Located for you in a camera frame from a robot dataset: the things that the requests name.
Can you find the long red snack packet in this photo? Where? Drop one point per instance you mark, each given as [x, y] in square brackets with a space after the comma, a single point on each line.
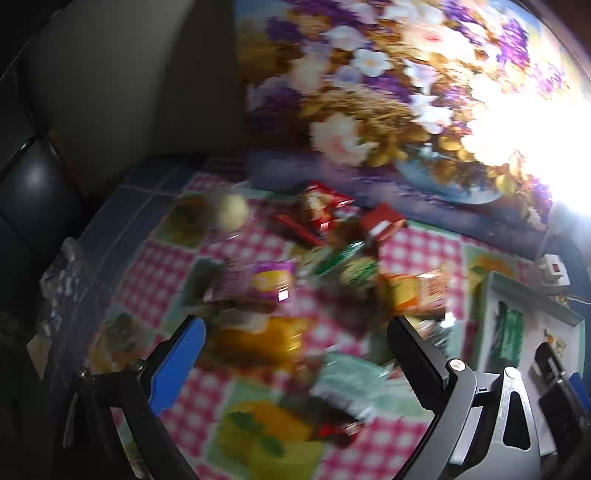
[295, 227]

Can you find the yellow snack packet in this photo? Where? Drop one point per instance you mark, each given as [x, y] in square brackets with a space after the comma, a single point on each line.
[258, 344]

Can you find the white power strip red switch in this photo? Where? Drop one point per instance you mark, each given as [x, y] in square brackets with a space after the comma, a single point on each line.
[551, 272]

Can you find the floral still life painting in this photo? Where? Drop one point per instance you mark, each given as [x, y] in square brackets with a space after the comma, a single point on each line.
[369, 115]

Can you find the green patterned snack packet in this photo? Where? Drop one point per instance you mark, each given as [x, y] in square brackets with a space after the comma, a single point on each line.
[355, 270]

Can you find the clear plastic bag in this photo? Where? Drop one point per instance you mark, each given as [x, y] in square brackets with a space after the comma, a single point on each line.
[60, 277]

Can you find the dark red snack packet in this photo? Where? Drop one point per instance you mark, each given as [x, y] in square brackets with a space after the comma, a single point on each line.
[332, 431]

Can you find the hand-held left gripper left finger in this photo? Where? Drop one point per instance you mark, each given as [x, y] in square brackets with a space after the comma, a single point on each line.
[178, 364]

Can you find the beige and orange snack packet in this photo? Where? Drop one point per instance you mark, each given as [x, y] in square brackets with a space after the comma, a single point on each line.
[415, 293]

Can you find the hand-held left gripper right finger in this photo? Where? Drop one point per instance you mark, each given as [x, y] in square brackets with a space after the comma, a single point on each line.
[415, 360]

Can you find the pale round object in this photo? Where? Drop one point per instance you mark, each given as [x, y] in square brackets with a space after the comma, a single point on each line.
[233, 210]

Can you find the small beige snack packet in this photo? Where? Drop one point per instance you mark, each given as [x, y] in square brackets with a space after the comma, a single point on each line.
[555, 342]

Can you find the red snack packet with figure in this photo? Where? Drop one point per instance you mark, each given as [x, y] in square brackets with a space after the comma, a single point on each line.
[318, 205]

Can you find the purple snack packet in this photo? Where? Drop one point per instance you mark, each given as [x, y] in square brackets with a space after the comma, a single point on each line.
[263, 281]

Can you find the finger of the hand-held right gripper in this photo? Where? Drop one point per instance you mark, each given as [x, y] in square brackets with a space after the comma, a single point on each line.
[581, 385]
[556, 406]

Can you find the white box with green rim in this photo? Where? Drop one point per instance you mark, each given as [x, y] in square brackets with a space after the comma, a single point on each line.
[535, 318]

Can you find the mint green snack packet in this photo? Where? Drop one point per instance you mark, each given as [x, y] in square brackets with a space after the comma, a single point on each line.
[351, 385]

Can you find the dark blue cushion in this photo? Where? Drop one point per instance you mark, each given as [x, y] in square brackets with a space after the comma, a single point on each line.
[37, 194]

